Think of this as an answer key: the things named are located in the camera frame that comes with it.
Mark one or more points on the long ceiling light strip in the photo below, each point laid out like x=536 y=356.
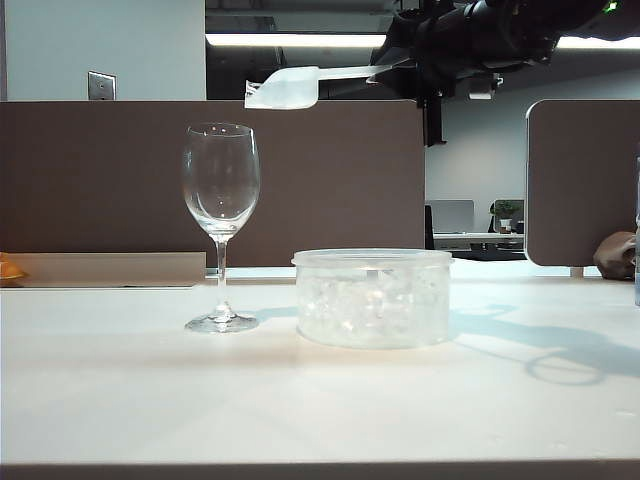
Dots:
x=300 y=41

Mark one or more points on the translucent plastic ice scoop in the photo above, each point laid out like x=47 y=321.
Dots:
x=295 y=90

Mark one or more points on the clear plastic bottle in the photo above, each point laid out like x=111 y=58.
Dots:
x=637 y=250

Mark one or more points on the round clear plastic container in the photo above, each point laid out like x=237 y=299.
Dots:
x=370 y=320

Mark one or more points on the potted green plant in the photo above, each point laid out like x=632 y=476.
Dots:
x=506 y=212

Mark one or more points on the brown crumpled bag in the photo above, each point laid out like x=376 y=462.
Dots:
x=612 y=255

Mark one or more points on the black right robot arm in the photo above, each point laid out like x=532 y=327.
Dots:
x=525 y=25

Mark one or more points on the white background desk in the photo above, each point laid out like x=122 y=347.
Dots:
x=475 y=236

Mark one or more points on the heap of clear ice cubes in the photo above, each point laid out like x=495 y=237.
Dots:
x=360 y=310

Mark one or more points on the black office chair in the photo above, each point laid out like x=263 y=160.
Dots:
x=429 y=225

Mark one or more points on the metal partition clamp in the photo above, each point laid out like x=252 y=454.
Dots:
x=214 y=273

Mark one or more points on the metal wall switch plate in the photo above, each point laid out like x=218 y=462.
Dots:
x=102 y=86

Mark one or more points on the narrow brown desk partition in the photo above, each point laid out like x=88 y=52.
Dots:
x=585 y=175

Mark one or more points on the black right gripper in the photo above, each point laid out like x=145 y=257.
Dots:
x=445 y=50

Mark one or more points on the beige partition foot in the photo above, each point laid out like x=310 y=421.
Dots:
x=576 y=272

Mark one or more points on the clear wine glass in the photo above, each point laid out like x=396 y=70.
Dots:
x=221 y=280

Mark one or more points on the wide brown desk partition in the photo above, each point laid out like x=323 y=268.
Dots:
x=100 y=175

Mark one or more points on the white background desk divider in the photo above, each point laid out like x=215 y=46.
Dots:
x=452 y=216

